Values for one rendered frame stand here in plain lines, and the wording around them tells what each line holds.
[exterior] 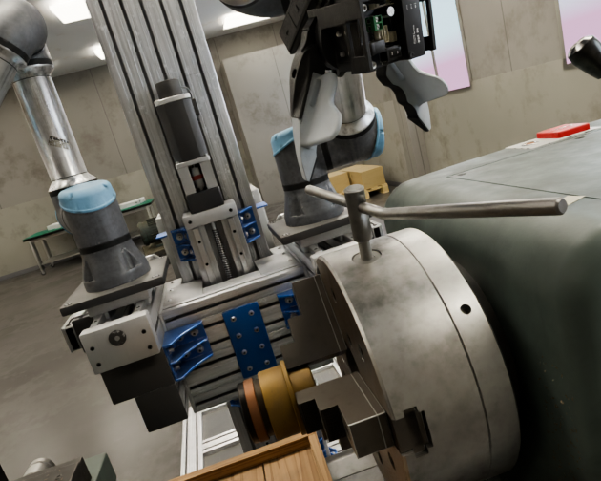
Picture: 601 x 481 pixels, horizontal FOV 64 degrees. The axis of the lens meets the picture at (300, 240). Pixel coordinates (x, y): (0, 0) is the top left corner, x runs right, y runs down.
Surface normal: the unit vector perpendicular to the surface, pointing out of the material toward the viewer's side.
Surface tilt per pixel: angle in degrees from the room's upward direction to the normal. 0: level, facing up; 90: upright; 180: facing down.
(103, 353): 90
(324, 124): 61
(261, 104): 90
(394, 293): 36
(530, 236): 42
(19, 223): 90
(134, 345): 90
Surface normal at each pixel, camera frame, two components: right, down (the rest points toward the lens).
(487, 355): 0.06, -0.17
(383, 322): -0.07, -0.52
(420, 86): -0.54, 0.83
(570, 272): -0.78, -0.08
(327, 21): -0.83, 0.40
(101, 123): 0.22, 0.18
